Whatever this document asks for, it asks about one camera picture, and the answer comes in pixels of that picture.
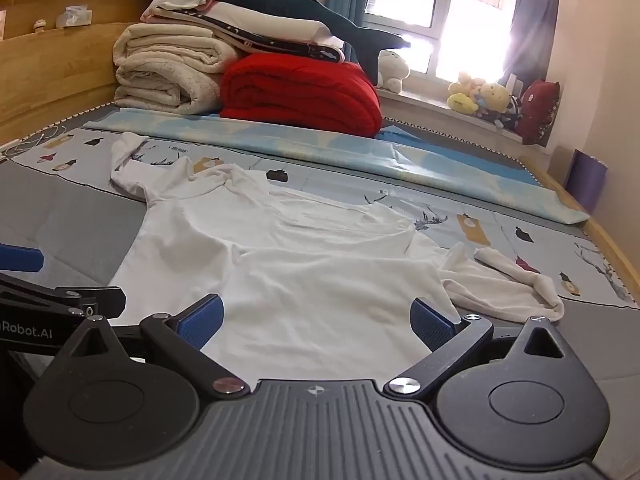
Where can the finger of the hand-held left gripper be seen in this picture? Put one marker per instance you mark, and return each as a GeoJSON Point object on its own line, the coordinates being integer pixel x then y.
{"type": "Point", "coordinates": [95, 300]}
{"type": "Point", "coordinates": [20, 258]}

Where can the cream folded blanket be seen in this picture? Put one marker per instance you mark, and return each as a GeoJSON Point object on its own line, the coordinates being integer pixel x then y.
{"type": "Point", "coordinates": [170, 47]}

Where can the blue cloth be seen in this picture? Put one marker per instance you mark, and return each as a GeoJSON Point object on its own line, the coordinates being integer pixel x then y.
{"type": "Point", "coordinates": [400, 135]}

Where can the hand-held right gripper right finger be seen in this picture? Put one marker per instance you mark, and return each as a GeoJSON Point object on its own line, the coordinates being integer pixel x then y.
{"type": "Point", "coordinates": [431, 326]}

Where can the white windowsill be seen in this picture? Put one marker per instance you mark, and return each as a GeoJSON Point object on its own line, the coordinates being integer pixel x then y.
{"type": "Point", "coordinates": [430, 102]}

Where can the tissue pack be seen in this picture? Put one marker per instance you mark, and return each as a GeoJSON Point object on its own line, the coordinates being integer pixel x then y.
{"type": "Point", "coordinates": [74, 16]}

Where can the dark blue shark plush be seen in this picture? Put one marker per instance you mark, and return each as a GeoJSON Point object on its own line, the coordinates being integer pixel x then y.
{"type": "Point", "coordinates": [310, 7]}

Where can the white long-sleeve shirt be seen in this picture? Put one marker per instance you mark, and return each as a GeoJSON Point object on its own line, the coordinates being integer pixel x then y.
{"type": "Point", "coordinates": [300, 270]}

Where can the light blue patterned quilt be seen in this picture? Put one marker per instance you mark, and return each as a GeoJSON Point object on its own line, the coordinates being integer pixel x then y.
{"type": "Point", "coordinates": [320, 145]}

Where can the grey deer print bed sheet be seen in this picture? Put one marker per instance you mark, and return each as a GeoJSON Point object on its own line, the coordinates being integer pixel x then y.
{"type": "Point", "coordinates": [345, 187]}

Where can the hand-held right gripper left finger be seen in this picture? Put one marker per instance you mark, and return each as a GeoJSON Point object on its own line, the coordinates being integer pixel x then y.
{"type": "Point", "coordinates": [202, 322]}

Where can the white folded cloth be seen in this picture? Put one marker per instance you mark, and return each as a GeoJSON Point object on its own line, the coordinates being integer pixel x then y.
{"type": "Point", "coordinates": [270, 22]}

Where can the red cushion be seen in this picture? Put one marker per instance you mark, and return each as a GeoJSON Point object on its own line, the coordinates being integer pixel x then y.
{"type": "Point", "coordinates": [540, 110]}

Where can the cream sherpa blanket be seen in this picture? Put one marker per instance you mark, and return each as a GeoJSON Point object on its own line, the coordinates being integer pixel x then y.
{"type": "Point", "coordinates": [160, 87]}

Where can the purple box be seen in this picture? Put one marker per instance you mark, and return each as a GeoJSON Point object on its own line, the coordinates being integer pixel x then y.
{"type": "Point", "coordinates": [586, 180]}

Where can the white plush toy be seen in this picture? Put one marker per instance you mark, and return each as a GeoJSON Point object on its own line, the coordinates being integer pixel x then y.
{"type": "Point", "coordinates": [392, 70]}

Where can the yellow plush toy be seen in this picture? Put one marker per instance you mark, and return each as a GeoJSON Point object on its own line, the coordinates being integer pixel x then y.
{"type": "Point", "coordinates": [465, 97]}

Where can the striped plush doll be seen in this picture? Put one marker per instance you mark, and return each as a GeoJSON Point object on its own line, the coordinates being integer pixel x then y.
{"type": "Point", "coordinates": [497, 100]}

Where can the red folded blanket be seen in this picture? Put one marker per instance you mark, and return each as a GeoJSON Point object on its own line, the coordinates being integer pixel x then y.
{"type": "Point", "coordinates": [300, 95]}

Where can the wooden bed frame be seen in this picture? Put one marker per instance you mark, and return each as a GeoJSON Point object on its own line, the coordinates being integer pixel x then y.
{"type": "Point", "coordinates": [55, 75]}

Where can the window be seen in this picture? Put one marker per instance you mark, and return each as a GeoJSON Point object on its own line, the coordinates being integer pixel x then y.
{"type": "Point", "coordinates": [425, 5]}

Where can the small figurine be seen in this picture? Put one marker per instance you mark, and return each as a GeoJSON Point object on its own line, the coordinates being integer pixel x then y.
{"type": "Point", "coordinates": [39, 25]}

